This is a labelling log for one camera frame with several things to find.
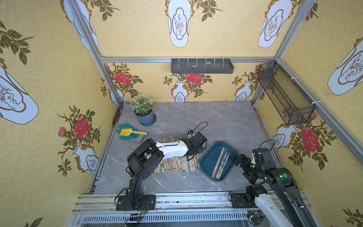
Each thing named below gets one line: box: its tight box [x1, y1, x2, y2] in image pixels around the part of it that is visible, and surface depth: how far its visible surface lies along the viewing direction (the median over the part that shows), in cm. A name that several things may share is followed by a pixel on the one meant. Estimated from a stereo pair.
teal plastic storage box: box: [199, 140, 239, 183], surface depth 90 cm
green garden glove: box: [115, 122, 140, 140], surface depth 103 cm
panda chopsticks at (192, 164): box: [189, 157, 194, 173], surface depth 87 cm
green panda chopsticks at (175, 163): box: [172, 157, 179, 171], surface depth 89 cm
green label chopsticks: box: [179, 156, 185, 172], surface depth 88 cm
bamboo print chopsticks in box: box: [211, 147, 230, 181], surface depth 89 cm
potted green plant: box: [129, 94, 157, 127], surface depth 99 cm
